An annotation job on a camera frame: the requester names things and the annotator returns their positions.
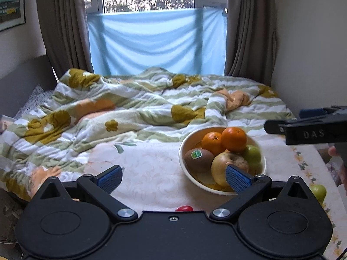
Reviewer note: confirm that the brown curtain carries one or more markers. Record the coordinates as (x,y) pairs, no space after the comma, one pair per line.
(63,19)
(250,27)

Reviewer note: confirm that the wall poster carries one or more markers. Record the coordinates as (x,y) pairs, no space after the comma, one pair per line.
(10,5)

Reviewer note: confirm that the green apple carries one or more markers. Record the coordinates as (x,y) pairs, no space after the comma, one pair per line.
(253,155)
(319,193)

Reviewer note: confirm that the grey bed side panel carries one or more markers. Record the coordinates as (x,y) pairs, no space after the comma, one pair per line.
(21,78)

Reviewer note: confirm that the yellow-red apple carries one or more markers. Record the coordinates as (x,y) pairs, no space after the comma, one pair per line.
(219,168)

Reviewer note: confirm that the green and yellow floral blanket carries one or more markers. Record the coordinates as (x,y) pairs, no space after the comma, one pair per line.
(108,108)

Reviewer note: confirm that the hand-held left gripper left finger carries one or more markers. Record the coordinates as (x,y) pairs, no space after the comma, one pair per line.
(111,177)

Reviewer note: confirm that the large orange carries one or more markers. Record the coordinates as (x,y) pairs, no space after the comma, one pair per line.
(234,138)
(211,142)

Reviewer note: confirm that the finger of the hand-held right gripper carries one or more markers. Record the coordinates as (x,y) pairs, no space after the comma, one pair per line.
(314,113)
(275,126)

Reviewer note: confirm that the red cherry tomato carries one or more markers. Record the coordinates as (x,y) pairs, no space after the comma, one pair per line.
(184,208)

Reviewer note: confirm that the brown kiwi with green sticker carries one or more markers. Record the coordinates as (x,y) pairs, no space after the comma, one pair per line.
(199,163)

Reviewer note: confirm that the person's right hand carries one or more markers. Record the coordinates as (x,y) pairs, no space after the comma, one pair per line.
(334,151)

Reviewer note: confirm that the light blue window cloth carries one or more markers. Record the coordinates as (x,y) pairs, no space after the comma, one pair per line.
(157,40)

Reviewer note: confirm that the cream printed bowl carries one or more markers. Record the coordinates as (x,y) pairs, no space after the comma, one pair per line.
(189,140)

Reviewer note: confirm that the grey patterned bed sheet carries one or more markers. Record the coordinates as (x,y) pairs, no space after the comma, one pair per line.
(34,98)

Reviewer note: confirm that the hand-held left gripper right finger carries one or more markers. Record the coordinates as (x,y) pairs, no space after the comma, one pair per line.
(238,178)

